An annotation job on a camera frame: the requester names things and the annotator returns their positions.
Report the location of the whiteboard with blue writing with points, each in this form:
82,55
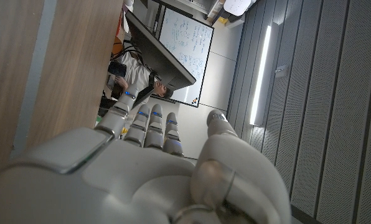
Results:
191,43

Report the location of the orange basketball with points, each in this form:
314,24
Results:
117,46

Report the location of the long ceiling light strip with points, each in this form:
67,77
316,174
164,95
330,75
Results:
260,77

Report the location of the seated person in light shirt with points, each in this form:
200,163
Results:
135,73

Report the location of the black computer monitor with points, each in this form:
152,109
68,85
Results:
160,59

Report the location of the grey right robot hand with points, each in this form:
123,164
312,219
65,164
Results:
126,180

